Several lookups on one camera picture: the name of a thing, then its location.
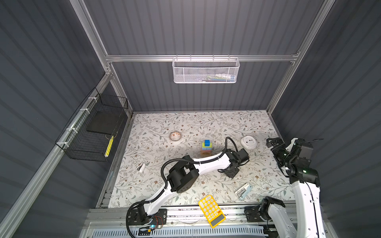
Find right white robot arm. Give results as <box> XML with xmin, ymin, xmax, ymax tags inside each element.
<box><xmin>260</xmin><ymin>137</ymin><xmax>326</xmax><ymax>238</ymax></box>

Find white round device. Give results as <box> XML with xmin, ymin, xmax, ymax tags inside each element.
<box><xmin>240</xmin><ymin>135</ymin><xmax>258</xmax><ymax>150</ymax></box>

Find tape roll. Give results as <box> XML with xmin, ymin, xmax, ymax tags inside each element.
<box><xmin>169</xmin><ymin>131</ymin><xmax>182</xmax><ymax>142</ymax></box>

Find yellow marker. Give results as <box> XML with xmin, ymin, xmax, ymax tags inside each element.
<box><xmin>104</xmin><ymin>135</ymin><xmax>115</xmax><ymax>158</ymax></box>

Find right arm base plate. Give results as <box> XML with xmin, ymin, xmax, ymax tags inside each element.
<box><xmin>244</xmin><ymin>205</ymin><xmax>268</xmax><ymax>223</ymax></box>

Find small white plastic clip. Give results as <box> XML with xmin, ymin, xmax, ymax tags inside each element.
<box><xmin>137</xmin><ymin>163</ymin><xmax>146</xmax><ymax>173</ymax></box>

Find black wire basket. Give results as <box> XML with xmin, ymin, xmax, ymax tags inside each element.
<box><xmin>56</xmin><ymin>89</ymin><xmax>130</xmax><ymax>162</ymax></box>

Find pens in white basket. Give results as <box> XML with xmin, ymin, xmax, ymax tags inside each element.
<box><xmin>196</xmin><ymin>74</ymin><xmax>236</xmax><ymax>83</ymax></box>

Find white wire basket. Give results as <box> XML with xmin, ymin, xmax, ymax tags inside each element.
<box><xmin>172</xmin><ymin>57</ymin><xmax>240</xmax><ymax>84</ymax></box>

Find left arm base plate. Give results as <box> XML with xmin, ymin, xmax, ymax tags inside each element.
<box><xmin>127</xmin><ymin>207</ymin><xmax>168</xmax><ymax>226</ymax></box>

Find black corrugated cable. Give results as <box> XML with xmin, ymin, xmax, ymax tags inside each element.
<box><xmin>125</xmin><ymin>136</ymin><xmax>239</xmax><ymax>238</ymax></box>

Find green block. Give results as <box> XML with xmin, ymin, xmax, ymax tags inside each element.
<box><xmin>201</xmin><ymin>141</ymin><xmax>212</xmax><ymax>150</ymax></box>

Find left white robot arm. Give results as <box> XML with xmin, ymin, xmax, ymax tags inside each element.
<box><xmin>137</xmin><ymin>149</ymin><xmax>249</xmax><ymax>221</ymax></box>

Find white light-blue stapler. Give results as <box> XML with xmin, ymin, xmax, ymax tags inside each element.
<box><xmin>234</xmin><ymin>183</ymin><xmax>253</xmax><ymax>201</ymax></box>

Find yellow calculator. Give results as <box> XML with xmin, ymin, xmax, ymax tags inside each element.
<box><xmin>198</xmin><ymin>195</ymin><xmax>226</xmax><ymax>229</ymax></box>

